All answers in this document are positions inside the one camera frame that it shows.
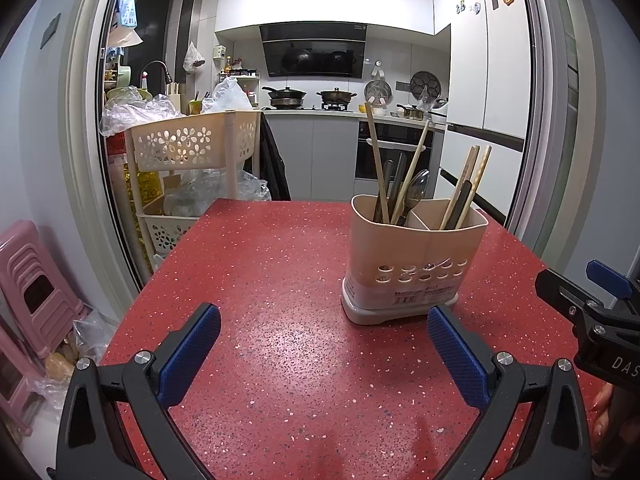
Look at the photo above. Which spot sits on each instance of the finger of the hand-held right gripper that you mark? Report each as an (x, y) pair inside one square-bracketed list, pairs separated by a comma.
[(557, 287), (607, 277)]

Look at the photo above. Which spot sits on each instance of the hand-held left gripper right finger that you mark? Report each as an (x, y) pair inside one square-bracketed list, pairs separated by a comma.
[(457, 355)]

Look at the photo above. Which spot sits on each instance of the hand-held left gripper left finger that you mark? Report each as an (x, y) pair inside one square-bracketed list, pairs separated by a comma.
[(192, 350)]

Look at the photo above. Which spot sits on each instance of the beige plastic utensil holder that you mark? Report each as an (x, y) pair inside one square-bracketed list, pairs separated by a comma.
[(400, 250)]

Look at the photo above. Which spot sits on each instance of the wooden chopstick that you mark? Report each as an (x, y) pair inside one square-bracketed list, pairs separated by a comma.
[(376, 160), (480, 170), (465, 170), (415, 160)]

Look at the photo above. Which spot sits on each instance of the person's right hand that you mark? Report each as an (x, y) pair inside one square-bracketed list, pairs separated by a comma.
[(602, 410)]

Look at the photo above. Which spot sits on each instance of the clear bag of brown produce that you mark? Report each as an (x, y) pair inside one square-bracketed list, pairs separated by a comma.
[(65, 360)]

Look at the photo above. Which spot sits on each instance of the crumpled clear plastic wrap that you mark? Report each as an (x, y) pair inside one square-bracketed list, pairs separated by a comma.
[(210, 190)]

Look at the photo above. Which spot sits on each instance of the pink plastic stool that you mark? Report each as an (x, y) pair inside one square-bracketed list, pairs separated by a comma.
[(35, 270), (15, 385)]

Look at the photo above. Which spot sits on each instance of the black hanging cloth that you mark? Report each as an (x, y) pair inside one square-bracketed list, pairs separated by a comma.
[(274, 160)]

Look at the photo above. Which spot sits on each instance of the beige plastic trolley cart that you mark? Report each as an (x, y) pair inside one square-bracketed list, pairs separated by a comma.
[(175, 142)]

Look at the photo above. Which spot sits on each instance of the white refrigerator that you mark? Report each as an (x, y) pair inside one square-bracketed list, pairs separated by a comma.
[(500, 85)]

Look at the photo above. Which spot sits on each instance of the black built-in oven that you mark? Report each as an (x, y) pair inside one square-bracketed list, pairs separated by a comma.
[(362, 160)]

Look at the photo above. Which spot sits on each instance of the steel saucepan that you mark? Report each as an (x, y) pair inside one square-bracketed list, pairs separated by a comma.
[(411, 112)]

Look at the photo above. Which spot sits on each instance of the grey kitchen base cabinet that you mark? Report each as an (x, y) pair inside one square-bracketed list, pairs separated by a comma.
[(325, 160)]

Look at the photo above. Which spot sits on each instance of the clear plastic bags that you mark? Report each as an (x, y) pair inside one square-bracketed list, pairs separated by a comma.
[(140, 112)]

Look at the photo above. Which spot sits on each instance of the yellow green cup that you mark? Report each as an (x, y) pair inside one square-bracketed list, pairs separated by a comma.
[(195, 106)]

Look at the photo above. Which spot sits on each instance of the green plastic basin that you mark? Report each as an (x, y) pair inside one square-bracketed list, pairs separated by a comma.
[(120, 95)]

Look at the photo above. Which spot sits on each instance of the round metal steamer rack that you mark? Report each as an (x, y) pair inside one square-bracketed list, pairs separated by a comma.
[(377, 92)]

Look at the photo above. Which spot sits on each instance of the black wok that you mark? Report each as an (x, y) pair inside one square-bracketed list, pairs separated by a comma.
[(285, 95)]

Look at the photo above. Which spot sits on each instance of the gas stove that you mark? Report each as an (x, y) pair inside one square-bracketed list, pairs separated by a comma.
[(312, 106)]

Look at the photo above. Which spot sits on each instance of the spray bottle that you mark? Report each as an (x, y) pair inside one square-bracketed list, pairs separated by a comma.
[(146, 82)]

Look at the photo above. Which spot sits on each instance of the white spice rack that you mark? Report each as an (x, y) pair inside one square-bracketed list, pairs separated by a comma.
[(240, 77)]

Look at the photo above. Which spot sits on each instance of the cooking pot with lid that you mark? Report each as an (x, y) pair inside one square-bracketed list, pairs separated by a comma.
[(337, 96)]

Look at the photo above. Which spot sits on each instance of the black kitchen faucet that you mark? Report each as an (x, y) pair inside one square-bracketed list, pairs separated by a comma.
[(157, 65)]

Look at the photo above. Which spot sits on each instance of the hanging white plastic bag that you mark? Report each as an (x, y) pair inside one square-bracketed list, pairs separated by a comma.
[(193, 57)]

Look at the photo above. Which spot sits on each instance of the black range hood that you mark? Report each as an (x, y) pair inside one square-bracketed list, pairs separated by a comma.
[(315, 50)]

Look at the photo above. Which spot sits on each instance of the blue hanging bag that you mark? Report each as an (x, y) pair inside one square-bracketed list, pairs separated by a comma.
[(125, 5)]

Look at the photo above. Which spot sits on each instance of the dark wall switch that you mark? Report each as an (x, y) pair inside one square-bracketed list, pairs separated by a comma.
[(51, 31)]

